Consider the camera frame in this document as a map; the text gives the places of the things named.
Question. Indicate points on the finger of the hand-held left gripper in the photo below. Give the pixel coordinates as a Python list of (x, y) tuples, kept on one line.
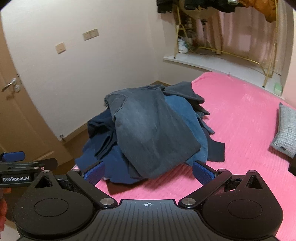
[(13, 156), (27, 165)]

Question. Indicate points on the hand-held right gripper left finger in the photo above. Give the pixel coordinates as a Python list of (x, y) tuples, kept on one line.
[(94, 173)]

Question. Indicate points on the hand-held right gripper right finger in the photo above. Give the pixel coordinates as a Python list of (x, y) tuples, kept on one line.
[(202, 173)]

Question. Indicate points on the blue garment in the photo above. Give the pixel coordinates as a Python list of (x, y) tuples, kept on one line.
[(182, 111)]

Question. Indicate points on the grey-blue jeans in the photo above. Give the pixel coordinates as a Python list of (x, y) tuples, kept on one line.
[(143, 129)]

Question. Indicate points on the gold metal clothes rack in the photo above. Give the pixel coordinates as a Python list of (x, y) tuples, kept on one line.
[(276, 34)]

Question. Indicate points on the black hanging clothes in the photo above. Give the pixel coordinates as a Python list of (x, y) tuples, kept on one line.
[(166, 4)]

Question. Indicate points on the person's left hand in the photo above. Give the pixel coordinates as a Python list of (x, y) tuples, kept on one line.
[(2, 208)]

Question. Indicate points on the black garment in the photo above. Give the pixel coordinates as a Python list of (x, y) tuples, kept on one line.
[(215, 148)]

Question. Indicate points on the beige wooden door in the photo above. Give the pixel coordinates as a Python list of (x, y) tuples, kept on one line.
[(13, 120)]

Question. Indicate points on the white door stopper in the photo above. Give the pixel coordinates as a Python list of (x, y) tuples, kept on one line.
[(61, 137)]

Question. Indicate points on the dark navy garment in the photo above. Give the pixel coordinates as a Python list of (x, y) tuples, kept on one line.
[(99, 129)]

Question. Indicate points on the pink ribbed blanket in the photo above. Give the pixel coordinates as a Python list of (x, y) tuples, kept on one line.
[(242, 129)]

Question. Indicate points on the dark grey garment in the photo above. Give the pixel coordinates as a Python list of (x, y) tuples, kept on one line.
[(182, 90)]

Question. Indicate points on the black rectangular object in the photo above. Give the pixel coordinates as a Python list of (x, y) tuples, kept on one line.
[(293, 166)]

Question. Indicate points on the grey knitted pillow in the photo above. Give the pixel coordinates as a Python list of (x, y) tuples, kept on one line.
[(285, 129)]

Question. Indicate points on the white window ledge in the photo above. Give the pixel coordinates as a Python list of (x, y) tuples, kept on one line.
[(208, 62)]

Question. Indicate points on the small green box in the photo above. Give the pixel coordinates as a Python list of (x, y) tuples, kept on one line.
[(278, 89)]

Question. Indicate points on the white plastic bag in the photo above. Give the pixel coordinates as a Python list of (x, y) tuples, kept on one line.
[(182, 45)]

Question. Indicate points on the pink curtain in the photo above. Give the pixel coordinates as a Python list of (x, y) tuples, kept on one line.
[(242, 32)]

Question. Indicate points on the orange hanging jacket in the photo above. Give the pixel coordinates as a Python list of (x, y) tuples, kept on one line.
[(268, 9)]

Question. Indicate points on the beige wall socket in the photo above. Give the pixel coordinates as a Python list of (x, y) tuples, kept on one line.
[(60, 48)]

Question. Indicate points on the beige double wall switch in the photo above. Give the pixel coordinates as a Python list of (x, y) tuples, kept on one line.
[(90, 34)]

